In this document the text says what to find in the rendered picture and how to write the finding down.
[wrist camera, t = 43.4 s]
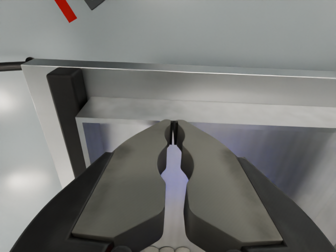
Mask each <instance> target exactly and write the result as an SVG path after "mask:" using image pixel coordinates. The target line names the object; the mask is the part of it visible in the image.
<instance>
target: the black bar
mask: <svg viewBox="0 0 336 252"><path fill-rule="evenodd" d="M46 79H47V82H48V86H49V89H50V93H51V96H52V100H53V104H54V107H55V111H56V114H57V118H58V121H59V125H60V128H61V132H62V136H63V139H64V143H65V146H66V150H67V153H68V157H69V160H70V164H71V168H72V171H73V175H74V178H76V177H77V176H78V175H80V174H81V173H82V172H83V171H84V170H85V169H86V163H85V159H84V154H83V150H82V145H81V141H80V136H79V132H78V127H77V122H76V118H75V117H76V116H77V114H78V113H79V112H80V110H81V109H82V108H83V107H84V105H85V104H86V103H87V102H88V100H87V94H86V89H85V83H84V78H83V72H82V69H81V68H77V67H57V68H56V69H54V70H53V71H51V72H49V73H48V74H47V75H46Z"/></svg>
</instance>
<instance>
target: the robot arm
mask: <svg viewBox="0 0 336 252"><path fill-rule="evenodd" d="M172 139H173V140H174V145H177V147H178V148H179V149H180V151H181V164H180V168H181V170H182V171H183V172H184V174H185V175H186V176H187V178H188V182H187V184H186V192H185V200H184V209H183V216H184V226H185V234H186V237H187V238H188V240H189V241H190V242H192V243H193V244H195V245H196V246H198V247H199V248H201V249H202V250H204V251H205V252H336V249H335V248H334V246H333V245H332V244H331V242H330V241H329V240H328V238H327V237H326V236H325V235H324V233H323V232H322V231H321V230H320V229H319V227H318V226H317V225H316V224H315V223H314V222H313V221H312V219H311V218H310V217H309V216H308V215H307V214H306V213H305V212H304V211H303V210H302V209H301V208H300V207H299V206H298V205H297V204H296V203H295V202H294V201H293V200H292V199H290V198H289V197H288V196H287V195H286V194H285V193H284V192H283V191H282V190H281V189H279V188H278V187H277V186H276V185H275V184H274V183H273V182H272V181H271V180H269V179H268V178H267V177H266V176H265V175H264V174H263V173H262V172H261V171H259V170H258V169H257V168H256V167H255V166H254V165H253V164H252V163H251V162H249V161H248V160H247V159H246V158H245V157H237V156H236V155H235V154H234V153H233V152H232V151H231V150H230V149H229V148H227V147H226V146H225V145H224V144H223V143H221V142H220V141H219V140H217V139H216V138H214V137H213V136H211V135H209V134H208V133H206V132H204V131H202V130H201V129H199V128H197V127H196V126H194V125H192V124H190V123H189V122H187V121H185V120H183V119H177V120H170V119H164V120H162V121H160V122H158V123H156V124H154V125H152V126H150V127H148V128H146V129H145V130H143V131H141V132H139V133H137V134H135V135H134V136H132V137H130V138H129V139H127V140H126V141H124V142H123V143H122V144H120V145H119V146H118V147H117V148H116V149H115V150H114V151H113V152H105V153H104V154H103V155H101V156H100V157H99V158H98V159H97V160H96V161H94V162H93V163H92V164H91V165H90V166H89V167H88V168H86V169H85V170H84V171H83V172H82V173H81V174H79V175H78V176H77V177H76V178H75V179H74V180H73V181H71V182H70V183H69V184H68V185H67V186H66V187H64V188H63V189H62V190H61V191H60V192H59V193H58V194H56V195H55V196H54V197H53V198H52V199H51V200H50V201H49V202H48V203H47V204H46V205H45V206H44V207H43V208H42V209H41V210H40V212H39V213H38V214H37V215H36V216H35V217H34V218H33V220H32V221H31V222H30V223H29V225H28V226H27V227H26V228H25V230H24V231H23V232H22V234H21V235H20V236H19V238H18V239H17V241H16V242H15V244H14V245H13V247H12V248H11V250H10V251H9V252H140V251H142V250H144V249H145V248H147V247H149V246H150V245H152V244H154V243H155V242H157V241H158V240H159V239H160V238H161V237H162V235H163V232H164V218H165V199H166V183H165V181H164V180H163V178H162V177H161V174H162V173H163V171H164V170H165V169H166V167H167V148H168V147H169V145H172Z"/></svg>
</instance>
